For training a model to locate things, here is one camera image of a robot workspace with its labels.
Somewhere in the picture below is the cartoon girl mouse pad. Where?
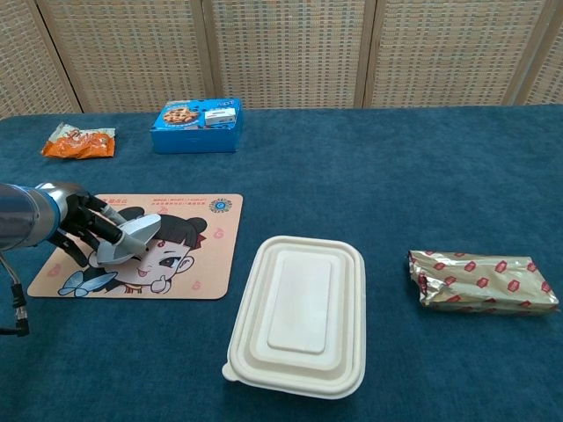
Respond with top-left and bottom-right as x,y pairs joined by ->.
26,193 -> 244,301

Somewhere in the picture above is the orange snack bag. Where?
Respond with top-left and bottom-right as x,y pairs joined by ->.
40,122 -> 117,159

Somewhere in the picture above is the white computer mouse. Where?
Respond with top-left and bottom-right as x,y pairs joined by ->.
95,214 -> 163,266

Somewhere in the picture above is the woven wooden folding screen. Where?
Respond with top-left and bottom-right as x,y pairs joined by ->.
0,0 -> 563,119

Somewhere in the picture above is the beige lidded lunch box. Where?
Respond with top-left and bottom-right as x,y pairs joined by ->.
221,235 -> 366,389

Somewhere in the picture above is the grey arm cable with plug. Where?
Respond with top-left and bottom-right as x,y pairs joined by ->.
0,251 -> 32,338

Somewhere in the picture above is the blue carpet table mat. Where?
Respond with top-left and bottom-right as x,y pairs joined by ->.
0,103 -> 563,422

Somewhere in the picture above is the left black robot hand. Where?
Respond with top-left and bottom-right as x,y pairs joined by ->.
52,184 -> 150,268

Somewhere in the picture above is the blue cookie box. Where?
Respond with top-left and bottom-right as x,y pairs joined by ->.
150,97 -> 244,155

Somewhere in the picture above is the gold red-print snack pack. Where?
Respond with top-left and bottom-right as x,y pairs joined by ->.
406,249 -> 560,314

